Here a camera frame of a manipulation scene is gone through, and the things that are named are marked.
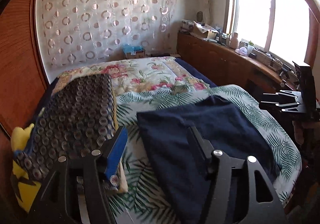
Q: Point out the navy blue printed t-shirt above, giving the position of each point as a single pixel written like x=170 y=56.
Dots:
x=175 y=134

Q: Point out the palm leaf print bedsheet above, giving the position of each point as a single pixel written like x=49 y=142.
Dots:
x=275 y=139

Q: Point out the white pink cap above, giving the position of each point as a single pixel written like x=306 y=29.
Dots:
x=241 y=51

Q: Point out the pale pink jug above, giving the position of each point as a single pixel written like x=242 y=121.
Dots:
x=234 y=41

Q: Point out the stack of small boxes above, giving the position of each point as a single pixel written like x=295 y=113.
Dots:
x=186 y=26

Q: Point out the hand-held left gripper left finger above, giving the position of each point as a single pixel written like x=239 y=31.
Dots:
x=116 y=154

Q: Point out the long wooden cabinet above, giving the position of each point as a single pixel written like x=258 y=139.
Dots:
x=212 y=56

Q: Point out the green lidded cup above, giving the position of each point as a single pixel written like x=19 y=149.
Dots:
x=250 y=47

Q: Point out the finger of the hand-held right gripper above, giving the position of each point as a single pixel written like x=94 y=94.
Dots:
x=277 y=107
x=280 y=97

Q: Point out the cardboard box with blue contents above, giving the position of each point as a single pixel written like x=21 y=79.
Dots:
x=133 y=52

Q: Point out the floral quilt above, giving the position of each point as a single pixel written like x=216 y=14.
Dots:
x=155 y=69

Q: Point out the sheer circle pattern curtain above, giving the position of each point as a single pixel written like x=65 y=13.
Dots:
x=100 y=14

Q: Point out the open cardboard box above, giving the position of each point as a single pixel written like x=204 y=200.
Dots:
x=202 y=31

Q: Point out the window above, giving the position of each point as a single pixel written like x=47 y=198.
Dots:
x=252 y=9

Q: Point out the wooden wardrobe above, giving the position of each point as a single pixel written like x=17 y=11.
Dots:
x=17 y=64

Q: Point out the dark circle-patterned pillow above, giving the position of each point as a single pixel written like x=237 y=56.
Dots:
x=75 y=109

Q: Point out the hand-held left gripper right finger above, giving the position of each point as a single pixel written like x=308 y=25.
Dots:
x=200 y=146

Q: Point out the yellow and black cushion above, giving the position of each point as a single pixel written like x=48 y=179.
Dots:
x=21 y=139

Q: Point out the navy blue blanket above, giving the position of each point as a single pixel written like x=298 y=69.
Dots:
x=197 y=74

